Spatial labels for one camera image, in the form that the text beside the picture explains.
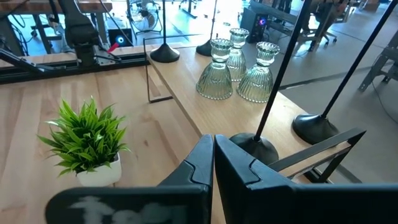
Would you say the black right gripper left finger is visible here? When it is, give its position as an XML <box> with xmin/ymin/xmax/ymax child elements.
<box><xmin>45</xmin><ymin>134</ymin><xmax>215</xmax><ymax>224</ymax></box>

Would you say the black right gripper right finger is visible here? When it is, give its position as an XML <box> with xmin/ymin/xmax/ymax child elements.
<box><xmin>214</xmin><ymin>134</ymin><xmax>398</xmax><ymax>224</ymax></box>

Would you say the green plant in white pot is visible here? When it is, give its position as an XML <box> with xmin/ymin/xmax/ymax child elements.
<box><xmin>37</xmin><ymin>95</ymin><xmax>131</xmax><ymax>188</ymax></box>

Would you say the black computer case glowing fan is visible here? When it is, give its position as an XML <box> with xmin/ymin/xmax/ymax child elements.
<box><xmin>108</xmin><ymin>27</ymin><xmax>134</xmax><ymax>48</ymax></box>
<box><xmin>239</xmin><ymin>6</ymin><xmax>270</xmax><ymax>44</ymax></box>

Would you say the grey metal stand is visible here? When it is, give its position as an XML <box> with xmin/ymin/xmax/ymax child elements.
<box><xmin>358</xmin><ymin>29</ymin><xmax>398</xmax><ymax>93</ymax></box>

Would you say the office chair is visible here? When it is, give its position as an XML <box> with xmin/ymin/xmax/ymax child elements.
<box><xmin>297</xmin><ymin>0</ymin><xmax>351</xmax><ymax>52</ymax></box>

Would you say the floor fan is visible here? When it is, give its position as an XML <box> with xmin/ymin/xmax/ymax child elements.
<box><xmin>127</xmin><ymin>0</ymin><xmax>165</xmax><ymax>35</ymax></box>

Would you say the wooden background table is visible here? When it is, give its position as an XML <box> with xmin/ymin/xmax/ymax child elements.
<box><xmin>0</xmin><ymin>0</ymin><xmax>113</xmax><ymax>55</ymax></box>

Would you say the wooden shelf riser black frame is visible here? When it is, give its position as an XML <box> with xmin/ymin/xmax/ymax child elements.
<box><xmin>143</xmin><ymin>33</ymin><xmax>367</xmax><ymax>184</ymax></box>

